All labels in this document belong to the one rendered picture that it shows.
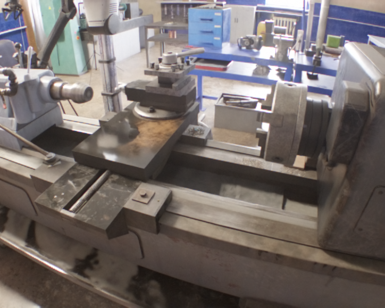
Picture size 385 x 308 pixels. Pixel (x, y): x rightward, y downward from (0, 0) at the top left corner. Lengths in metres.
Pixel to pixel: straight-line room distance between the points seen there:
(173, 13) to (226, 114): 2.88
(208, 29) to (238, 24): 4.77
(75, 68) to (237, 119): 3.38
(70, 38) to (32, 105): 4.03
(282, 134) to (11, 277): 1.79
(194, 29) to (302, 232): 2.38
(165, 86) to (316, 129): 0.65
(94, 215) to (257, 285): 0.60
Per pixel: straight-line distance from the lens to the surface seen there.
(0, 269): 2.10
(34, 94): 1.24
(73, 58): 5.32
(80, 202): 0.92
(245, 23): 7.55
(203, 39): 2.87
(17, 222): 1.70
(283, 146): 0.76
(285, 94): 0.77
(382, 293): 1.03
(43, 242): 1.51
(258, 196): 1.11
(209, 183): 1.15
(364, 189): 0.70
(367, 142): 0.63
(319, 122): 0.79
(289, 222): 0.89
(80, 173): 1.04
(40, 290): 1.87
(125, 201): 0.88
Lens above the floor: 1.47
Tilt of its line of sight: 34 degrees down
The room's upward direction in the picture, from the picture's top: straight up
